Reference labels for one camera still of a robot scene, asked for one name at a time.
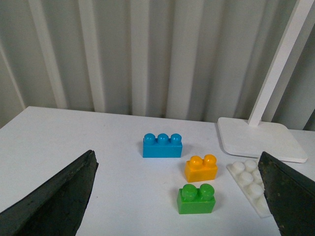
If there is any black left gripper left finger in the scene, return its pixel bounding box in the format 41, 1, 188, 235
0, 150, 98, 236

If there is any yellow two-stud toy block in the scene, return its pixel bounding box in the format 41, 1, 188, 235
184, 154, 218, 183

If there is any white studded base plate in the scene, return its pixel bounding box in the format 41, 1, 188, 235
226, 160, 272, 218

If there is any blue three-stud toy block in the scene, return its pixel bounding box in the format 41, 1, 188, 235
143, 133, 183, 158

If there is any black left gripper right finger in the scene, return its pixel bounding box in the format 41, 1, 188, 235
258, 152, 315, 236

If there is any green two-stud toy block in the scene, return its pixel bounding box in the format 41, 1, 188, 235
177, 183, 216, 214

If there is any white desk lamp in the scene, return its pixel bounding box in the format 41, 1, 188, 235
218, 0, 314, 163

